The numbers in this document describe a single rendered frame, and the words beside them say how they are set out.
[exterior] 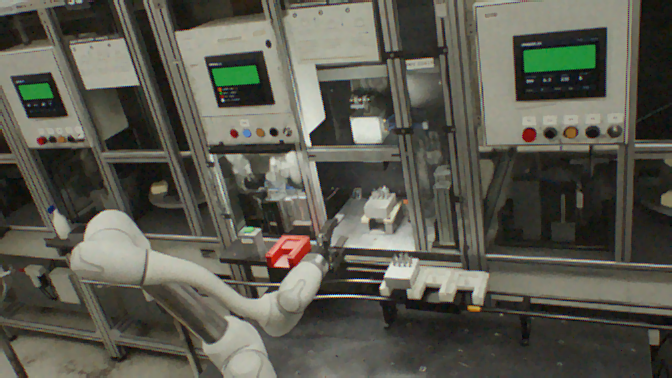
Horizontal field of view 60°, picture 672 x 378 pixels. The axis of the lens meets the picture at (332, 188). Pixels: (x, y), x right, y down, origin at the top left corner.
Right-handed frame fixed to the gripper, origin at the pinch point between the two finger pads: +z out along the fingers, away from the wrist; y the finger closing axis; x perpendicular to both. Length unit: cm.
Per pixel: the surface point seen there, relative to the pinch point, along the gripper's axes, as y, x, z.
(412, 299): -28.8, -22.3, 1.6
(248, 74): 53, 33, 18
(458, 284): -25.6, -37.7, 8.4
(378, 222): -20.6, 2.2, 39.9
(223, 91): 47, 46, 18
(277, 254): -17.9, 34.1, 8.0
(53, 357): -113, 222, 16
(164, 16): 77, 65, 22
